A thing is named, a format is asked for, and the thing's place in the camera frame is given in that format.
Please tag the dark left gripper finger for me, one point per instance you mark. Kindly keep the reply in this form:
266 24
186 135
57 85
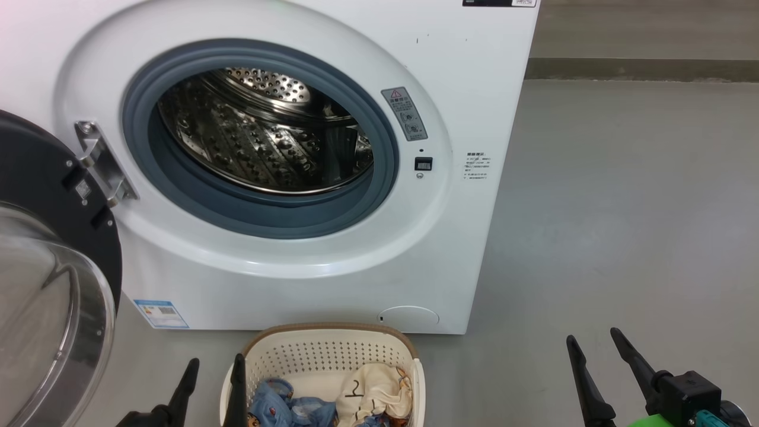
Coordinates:
187 385
238 403

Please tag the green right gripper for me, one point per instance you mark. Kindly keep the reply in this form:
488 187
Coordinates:
651 421

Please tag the blue cartoon print garment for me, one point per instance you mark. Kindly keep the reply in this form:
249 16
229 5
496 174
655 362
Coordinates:
278 406

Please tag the cream white garment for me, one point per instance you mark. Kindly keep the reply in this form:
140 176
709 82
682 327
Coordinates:
379 385

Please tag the black round glass washer door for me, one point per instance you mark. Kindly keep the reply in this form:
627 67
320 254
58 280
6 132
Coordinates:
41 178

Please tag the cream perforated laundry basket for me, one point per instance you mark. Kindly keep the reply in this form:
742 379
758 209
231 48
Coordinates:
320 350

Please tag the white front-load washing machine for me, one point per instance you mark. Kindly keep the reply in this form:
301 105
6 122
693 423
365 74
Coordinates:
462 237

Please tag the silver metal door hinge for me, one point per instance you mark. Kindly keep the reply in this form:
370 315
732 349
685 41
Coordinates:
104 163

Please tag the grey rubber door gasket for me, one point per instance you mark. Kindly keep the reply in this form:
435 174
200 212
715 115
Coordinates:
379 190

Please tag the black door latch socket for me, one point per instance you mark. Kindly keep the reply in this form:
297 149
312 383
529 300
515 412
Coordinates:
423 164

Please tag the blue energy label sticker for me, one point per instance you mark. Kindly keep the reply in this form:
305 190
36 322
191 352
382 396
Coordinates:
161 314

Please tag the round white filter cover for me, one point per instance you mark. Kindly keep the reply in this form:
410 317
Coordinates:
409 317

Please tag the small printed text label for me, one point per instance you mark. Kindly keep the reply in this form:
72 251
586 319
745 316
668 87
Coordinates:
477 166

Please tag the steel perforated washer drum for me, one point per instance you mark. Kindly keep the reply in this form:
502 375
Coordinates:
261 136

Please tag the grey warning sticker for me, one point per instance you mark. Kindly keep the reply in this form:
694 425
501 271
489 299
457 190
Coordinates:
404 114

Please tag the black washer control panel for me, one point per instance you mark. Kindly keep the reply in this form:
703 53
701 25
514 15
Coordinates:
498 3

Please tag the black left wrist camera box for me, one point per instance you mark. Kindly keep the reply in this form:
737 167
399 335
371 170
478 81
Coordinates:
148 418

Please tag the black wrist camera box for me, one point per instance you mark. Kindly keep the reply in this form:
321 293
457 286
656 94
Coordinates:
688 394
148 418

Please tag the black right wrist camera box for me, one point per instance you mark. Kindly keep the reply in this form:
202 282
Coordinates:
688 394

